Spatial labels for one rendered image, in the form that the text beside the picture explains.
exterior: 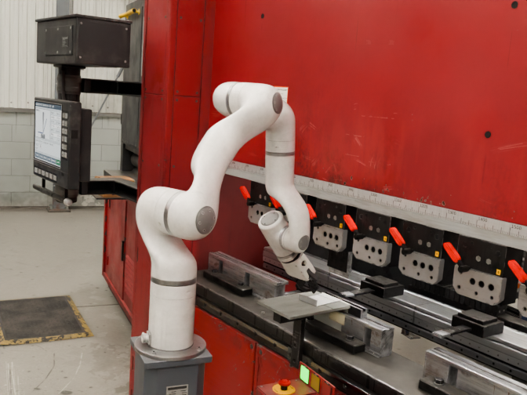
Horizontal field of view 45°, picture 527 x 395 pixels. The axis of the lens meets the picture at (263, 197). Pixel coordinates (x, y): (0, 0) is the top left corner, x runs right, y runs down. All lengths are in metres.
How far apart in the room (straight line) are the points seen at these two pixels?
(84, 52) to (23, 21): 6.02
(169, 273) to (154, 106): 1.31
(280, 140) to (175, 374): 0.73
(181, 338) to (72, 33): 1.49
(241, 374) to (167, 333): 0.91
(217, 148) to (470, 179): 0.69
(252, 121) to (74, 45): 1.20
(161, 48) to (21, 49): 6.03
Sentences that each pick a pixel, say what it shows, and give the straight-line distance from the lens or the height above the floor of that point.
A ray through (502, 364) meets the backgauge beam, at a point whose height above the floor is 0.91.
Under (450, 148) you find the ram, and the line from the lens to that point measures 1.86.
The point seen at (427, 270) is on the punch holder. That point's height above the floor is 1.21.
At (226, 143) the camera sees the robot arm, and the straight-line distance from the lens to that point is 1.70.
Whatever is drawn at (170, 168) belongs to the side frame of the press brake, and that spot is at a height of 1.34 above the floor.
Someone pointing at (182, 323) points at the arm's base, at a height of 1.09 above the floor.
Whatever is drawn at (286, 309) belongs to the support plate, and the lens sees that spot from 2.11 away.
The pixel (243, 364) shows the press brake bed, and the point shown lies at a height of 0.65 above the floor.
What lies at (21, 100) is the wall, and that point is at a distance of 8.73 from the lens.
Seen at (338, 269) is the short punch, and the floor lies 1.10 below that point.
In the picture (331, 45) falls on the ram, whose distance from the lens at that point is 2.23.
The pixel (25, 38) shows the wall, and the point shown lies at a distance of 8.73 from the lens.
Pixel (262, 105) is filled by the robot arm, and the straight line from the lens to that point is 1.72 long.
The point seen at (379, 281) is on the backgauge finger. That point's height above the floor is 1.03.
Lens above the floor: 1.68
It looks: 9 degrees down
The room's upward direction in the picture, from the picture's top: 4 degrees clockwise
